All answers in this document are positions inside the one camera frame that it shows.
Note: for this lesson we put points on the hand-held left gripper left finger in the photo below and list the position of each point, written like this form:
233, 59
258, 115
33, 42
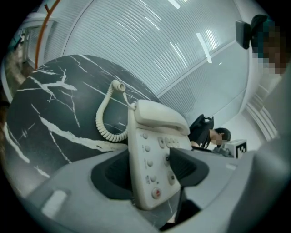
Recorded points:
91, 200

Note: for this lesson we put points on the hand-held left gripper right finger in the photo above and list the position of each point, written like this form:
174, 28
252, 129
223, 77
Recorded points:
216, 179

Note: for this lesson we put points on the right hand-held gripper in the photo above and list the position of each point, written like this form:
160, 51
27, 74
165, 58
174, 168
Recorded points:
238, 148

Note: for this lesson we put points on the person's white printed T-shirt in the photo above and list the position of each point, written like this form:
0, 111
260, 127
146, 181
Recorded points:
277, 113

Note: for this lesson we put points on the round black marble table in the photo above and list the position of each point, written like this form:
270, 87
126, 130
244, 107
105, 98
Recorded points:
56, 102

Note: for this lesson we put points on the person's head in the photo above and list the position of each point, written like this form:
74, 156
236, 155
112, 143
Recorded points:
272, 50

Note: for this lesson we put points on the orange coat rack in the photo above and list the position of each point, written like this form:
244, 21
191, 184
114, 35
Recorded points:
42, 34

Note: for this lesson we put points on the black head-mounted camera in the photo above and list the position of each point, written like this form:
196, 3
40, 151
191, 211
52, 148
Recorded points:
242, 34

